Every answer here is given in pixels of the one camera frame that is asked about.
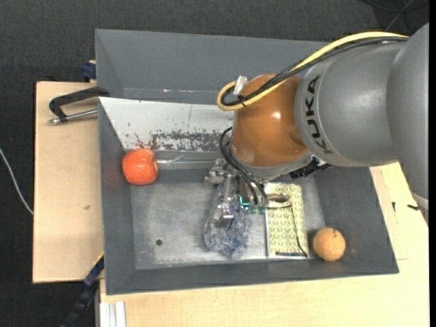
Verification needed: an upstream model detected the blue and white cloth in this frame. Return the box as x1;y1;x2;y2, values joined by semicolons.
202;178;253;260

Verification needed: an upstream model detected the green patterned box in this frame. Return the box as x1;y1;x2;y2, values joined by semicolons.
264;182;310;260

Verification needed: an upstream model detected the orange fruit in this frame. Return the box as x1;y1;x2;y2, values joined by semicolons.
121;148;160;187

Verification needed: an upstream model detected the tan ball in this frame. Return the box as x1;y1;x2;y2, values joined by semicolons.
311;226;347;262

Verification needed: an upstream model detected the grey metal bin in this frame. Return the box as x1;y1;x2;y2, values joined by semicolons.
94;28;400;296

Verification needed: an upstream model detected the pale wood board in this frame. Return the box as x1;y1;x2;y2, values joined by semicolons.
32;81;105;283

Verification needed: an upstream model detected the black cylinder on white bracket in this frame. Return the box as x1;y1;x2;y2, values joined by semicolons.
288;157;333;181

